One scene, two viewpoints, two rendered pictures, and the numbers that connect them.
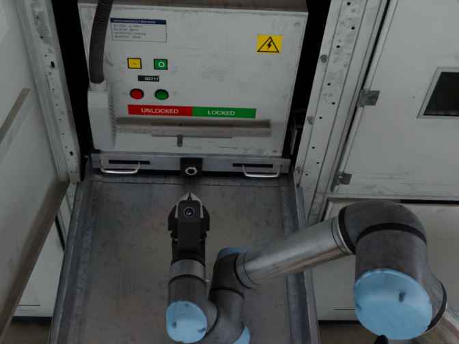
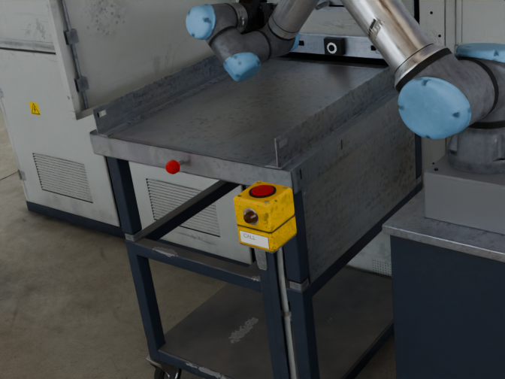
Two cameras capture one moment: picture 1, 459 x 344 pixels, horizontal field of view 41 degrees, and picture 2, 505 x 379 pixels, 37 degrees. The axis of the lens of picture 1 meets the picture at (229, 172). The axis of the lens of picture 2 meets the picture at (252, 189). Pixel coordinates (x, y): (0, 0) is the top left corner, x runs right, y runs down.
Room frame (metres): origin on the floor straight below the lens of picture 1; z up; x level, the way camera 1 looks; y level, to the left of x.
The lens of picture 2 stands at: (-0.67, -1.19, 1.48)
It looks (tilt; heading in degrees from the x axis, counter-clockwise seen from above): 25 degrees down; 44
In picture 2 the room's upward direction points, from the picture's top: 7 degrees counter-clockwise
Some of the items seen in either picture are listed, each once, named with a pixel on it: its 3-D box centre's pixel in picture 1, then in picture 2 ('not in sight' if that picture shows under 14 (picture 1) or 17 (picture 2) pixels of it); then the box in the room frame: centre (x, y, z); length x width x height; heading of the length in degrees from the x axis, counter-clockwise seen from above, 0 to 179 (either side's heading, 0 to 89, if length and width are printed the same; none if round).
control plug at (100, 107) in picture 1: (102, 113); not in sight; (1.01, 0.31, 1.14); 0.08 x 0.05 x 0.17; 5
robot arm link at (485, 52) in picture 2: not in sight; (485, 78); (0.62, -0.58, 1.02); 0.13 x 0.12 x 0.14; 175
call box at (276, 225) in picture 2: not in sight; (265, 216); (0.22, -0.35, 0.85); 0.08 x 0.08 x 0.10; 5
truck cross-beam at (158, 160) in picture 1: (191, 156); (340, 43); (1.11, 0.11, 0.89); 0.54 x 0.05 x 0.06; 95
